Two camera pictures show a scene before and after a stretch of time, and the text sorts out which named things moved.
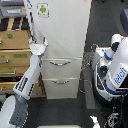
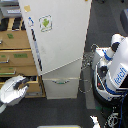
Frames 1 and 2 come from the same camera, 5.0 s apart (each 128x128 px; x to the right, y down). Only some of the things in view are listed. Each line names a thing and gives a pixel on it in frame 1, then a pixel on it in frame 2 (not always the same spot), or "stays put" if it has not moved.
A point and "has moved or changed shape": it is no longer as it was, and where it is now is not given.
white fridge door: (62, 23) has moved or changed shape
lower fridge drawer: (61, 88) stays put
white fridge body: (65, 26) stays put
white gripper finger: (45, 41) → (96, 122)
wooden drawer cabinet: (16, 59) stays put
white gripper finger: (30, 41) → (21, 80)
